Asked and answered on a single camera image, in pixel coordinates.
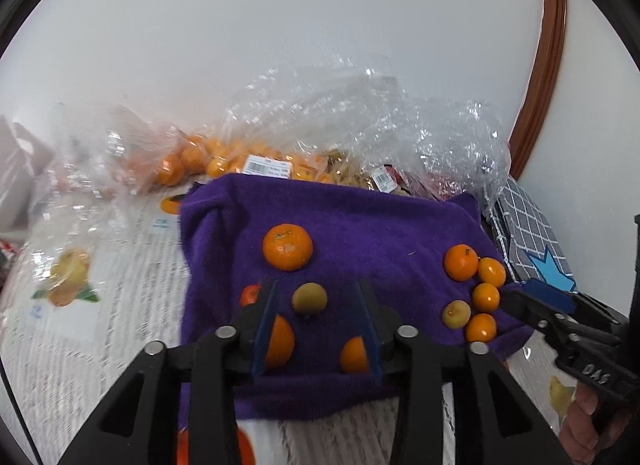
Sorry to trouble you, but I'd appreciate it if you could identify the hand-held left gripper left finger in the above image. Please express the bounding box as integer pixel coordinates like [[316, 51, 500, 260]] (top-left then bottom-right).
[[57, 279, 278, 465]]

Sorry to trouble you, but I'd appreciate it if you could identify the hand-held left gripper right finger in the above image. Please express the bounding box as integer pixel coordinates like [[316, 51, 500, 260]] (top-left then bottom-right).
[[356, 280, 573, 465]]

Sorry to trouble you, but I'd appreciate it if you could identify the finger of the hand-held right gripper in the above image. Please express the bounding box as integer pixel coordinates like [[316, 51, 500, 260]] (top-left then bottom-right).
[[521, 279, 577, 314], [500, 290, 569, 346]]

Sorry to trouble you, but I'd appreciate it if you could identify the round orange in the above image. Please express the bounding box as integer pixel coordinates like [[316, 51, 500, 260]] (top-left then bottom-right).
[[477, 257, 507, 288], [472, 282, 501, 313], [465, 313, 498, 343], [340, 336, 372, 375], [265, 315, 296, 370]]

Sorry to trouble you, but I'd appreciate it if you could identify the small green fruit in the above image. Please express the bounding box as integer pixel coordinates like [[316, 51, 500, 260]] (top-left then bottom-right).
[[441, 300, 472, 330], [292, 282, 329, 317]]

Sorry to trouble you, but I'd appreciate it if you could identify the person's right hand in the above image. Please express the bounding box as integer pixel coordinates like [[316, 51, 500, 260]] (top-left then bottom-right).
[[557, 386, 615, 465]]

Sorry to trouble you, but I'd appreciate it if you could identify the grey checked box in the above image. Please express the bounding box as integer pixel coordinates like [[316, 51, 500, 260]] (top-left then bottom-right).
[[482, 180, 578, 296]]

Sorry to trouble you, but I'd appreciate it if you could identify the mandarin with stem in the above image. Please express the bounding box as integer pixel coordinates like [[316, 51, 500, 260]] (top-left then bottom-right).
[[444, 244, 480, 282], [262, 223, 314, 272]]

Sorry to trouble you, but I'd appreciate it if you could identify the purple towel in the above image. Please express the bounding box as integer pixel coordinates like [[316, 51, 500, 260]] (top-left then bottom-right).
[[177, 174, 536, 421]]

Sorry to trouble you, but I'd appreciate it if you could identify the fruit print tablecloth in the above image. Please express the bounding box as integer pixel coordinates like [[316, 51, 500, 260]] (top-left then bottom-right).
[[0, 180, 601, 465]]

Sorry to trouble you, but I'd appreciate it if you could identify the red snack packet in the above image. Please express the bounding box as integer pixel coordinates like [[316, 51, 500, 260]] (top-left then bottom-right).
[[372, 165, 481, 203]]

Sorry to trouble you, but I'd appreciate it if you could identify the yellowish snack packet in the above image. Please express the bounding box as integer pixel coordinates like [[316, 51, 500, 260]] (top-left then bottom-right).
[[325, 148, 386, 191]]

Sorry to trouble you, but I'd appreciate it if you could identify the plastic bag of oranges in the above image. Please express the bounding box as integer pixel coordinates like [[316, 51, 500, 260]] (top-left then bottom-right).
[[107, 105, 331, 193]]

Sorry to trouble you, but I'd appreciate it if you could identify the crumpled clear plastic bag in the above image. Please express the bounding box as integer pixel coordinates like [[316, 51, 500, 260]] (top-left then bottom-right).
[[30, 105, 131, 306]]

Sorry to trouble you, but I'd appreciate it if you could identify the white box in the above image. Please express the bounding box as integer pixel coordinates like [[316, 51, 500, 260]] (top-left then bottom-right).
[[0, 115, 53, 233]]

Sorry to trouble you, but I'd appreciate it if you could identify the brown wooden frame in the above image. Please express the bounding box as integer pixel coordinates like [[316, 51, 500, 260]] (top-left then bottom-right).
[[507, 0, 568, 178]]

